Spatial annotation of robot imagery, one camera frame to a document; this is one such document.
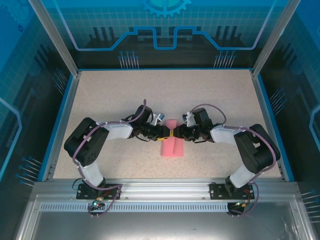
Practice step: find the pink paper sheet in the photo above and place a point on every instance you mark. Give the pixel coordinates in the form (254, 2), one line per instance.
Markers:
(172, 150)

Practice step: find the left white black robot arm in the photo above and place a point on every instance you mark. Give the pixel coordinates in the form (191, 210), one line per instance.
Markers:
(90, 147)

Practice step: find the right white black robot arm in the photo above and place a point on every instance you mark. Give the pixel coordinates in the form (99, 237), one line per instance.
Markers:
(257, 150)

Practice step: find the aluminium mounting rail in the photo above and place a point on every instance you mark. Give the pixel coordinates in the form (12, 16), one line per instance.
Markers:
(165, 190)

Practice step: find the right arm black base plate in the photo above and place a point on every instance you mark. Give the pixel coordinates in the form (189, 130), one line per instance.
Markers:
(216, 191)

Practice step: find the right aluminium side rail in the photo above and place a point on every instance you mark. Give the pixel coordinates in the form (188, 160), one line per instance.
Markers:
(270, 125)

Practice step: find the aluminium side rail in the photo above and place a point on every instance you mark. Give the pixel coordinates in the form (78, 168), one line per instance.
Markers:
(62, 125)
(270, 125)

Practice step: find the left aluminium side rail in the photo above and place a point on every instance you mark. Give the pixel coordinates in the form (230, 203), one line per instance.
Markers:
(62, 125)

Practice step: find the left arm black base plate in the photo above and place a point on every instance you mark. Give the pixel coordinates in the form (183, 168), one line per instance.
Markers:
(82, 192)

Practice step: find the right aluminium frame post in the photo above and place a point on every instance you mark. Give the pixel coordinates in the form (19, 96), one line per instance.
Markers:
(272, 37)

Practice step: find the aluminium frame post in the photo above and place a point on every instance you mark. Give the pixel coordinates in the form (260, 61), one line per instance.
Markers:
(272, 37)
(55, 37)

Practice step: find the left aluminium frame post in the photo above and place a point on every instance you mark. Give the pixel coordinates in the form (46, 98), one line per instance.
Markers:
(55, 37)

